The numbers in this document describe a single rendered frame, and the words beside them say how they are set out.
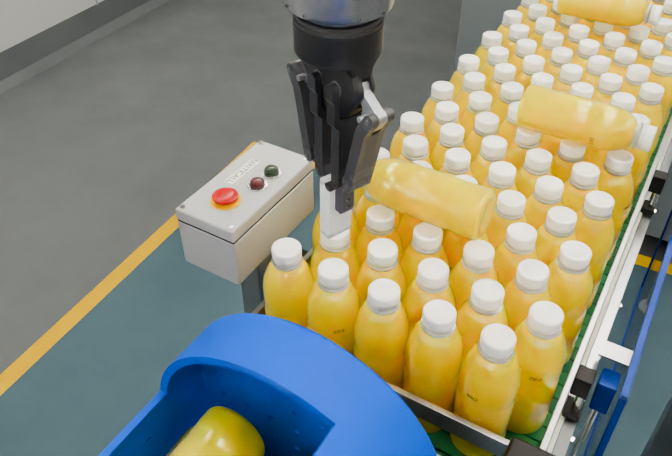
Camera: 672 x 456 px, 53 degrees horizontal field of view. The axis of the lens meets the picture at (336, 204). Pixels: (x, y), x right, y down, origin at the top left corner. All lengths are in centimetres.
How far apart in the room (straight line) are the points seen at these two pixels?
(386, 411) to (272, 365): 10
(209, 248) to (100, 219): 184
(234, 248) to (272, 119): 234
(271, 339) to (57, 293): 196
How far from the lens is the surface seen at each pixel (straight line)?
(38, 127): 345
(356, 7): 52
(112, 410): 214
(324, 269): 84
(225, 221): 92
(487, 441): 86
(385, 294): 81
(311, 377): 57
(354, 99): 57
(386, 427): 58
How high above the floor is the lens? 168
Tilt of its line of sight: 39 degrees down
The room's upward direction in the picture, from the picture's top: straight up
